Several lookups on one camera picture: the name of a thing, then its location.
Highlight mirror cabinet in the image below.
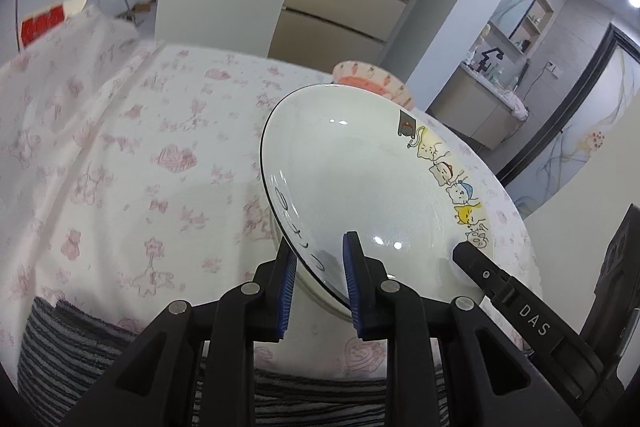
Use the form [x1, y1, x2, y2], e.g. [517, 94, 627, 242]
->
[489, 0, 542, 41]

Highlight pink towel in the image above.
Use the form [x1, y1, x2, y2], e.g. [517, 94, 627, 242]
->
[499, 88, 531, 121]

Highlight wall niche shelf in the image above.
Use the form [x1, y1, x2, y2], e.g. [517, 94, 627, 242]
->
[509, 0, 556, 54]

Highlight red and white box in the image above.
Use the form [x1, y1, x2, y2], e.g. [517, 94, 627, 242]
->
[19, 0, 90, 54]

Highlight black faucet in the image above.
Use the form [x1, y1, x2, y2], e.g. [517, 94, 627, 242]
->
[474, 48, 507, 74]

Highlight beige vanity cabinet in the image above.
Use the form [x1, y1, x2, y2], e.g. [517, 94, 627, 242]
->
[429, 62, 528, 151]

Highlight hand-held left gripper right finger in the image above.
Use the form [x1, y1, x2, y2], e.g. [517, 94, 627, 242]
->
[341, 231, 583, 427]

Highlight painted frosted glass door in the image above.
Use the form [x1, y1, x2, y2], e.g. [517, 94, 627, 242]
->
[494, 23, 640, 234]

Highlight pink patterned bowl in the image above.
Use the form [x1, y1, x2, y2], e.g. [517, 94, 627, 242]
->
[331, 60, 416, 110]

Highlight pink floral white tablecloth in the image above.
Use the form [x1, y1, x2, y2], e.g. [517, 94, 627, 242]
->
[0, 4, 543, 388]

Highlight cartoon print white plate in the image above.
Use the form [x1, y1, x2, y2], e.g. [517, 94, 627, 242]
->
[259, 83, 496, 319]

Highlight brown wooden item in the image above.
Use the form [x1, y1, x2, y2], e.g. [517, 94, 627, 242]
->
[116, 0, 159, 26]

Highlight grey striped cloth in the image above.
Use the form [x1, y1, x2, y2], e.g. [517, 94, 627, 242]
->
[17, 297, 451, 427]

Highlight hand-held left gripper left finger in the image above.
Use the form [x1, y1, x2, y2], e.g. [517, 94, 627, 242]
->
[60, 237, 299, 427]

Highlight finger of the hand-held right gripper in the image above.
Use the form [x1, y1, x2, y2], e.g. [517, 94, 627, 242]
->
[451, 242, 523, 309]

